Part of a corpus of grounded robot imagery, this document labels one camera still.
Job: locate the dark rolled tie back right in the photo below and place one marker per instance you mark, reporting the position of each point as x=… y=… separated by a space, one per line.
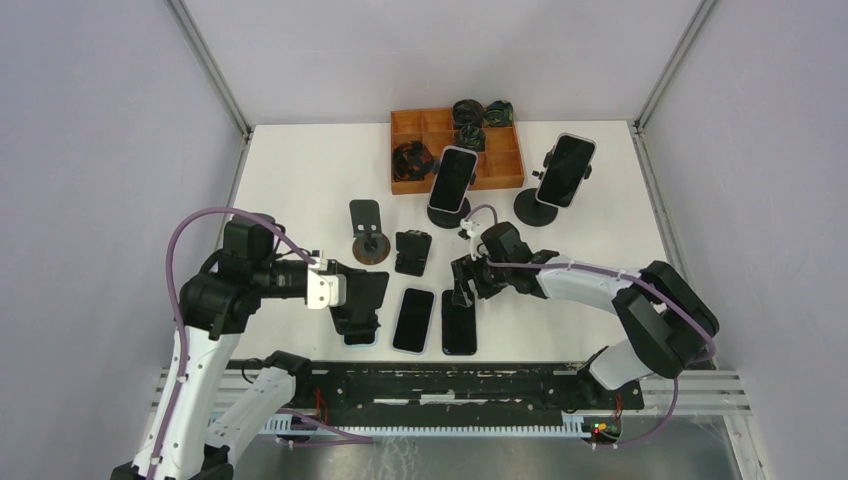
x=498 y=114

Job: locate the white cable duct strip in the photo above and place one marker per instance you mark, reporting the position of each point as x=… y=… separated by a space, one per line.
x=571 y=426

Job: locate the purple-case smartphone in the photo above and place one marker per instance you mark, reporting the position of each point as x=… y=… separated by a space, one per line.
x=413 y=321

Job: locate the black folding phone stand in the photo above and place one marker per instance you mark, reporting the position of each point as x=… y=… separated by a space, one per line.
x=412 y=248

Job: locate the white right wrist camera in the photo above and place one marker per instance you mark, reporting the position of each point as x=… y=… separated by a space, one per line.
x=471 y=232

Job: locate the black-case smartphone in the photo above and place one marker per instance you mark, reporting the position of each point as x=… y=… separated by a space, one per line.
x=459 y=333

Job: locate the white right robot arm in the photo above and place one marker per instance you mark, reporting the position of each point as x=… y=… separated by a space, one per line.
x=667 y=326

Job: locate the blue-case smartphone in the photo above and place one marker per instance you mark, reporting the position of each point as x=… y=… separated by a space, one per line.
x=361 y=340

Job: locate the white-case smartphone stand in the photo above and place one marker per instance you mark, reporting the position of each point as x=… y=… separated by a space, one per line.
x=565 y=167

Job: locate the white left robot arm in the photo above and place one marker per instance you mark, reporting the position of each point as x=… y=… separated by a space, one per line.
x=211 y=312

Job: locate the dark rolled tie back left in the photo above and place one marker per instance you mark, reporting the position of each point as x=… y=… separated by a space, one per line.
x=467 y=112

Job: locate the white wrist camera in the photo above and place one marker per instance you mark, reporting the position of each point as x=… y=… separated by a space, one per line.
x=326 y=284
x=471 y=232

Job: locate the wooden-base grey phone stand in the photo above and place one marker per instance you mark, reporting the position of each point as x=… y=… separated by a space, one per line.
x=371 y=246

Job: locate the black pole phone stand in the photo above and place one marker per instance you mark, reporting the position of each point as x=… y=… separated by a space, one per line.
x=537 y=206

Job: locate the wooden compartment tray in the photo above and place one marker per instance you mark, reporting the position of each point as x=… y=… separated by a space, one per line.
x=500 y=165

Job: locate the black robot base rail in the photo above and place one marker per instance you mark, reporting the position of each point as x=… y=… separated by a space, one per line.
x=393 y=395

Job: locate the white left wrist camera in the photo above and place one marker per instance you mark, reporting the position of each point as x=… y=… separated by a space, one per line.
x=326 y=284

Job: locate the white-case smartphone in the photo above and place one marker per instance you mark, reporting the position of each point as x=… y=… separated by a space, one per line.
x=456 y=172

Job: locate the dark rolled tie middle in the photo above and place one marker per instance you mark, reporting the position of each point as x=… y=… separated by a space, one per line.
x=471 y=137

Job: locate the dark rolled tie in tray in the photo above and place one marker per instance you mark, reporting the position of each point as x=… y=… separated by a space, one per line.
x=411 y=161

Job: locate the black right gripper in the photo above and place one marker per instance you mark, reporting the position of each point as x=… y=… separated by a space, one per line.
x=465 y=269

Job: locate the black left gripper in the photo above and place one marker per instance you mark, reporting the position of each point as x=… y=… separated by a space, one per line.
x=336 y=266

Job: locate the black round-base phone stand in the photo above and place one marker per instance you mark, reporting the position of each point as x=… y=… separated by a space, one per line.
x=448 y=220

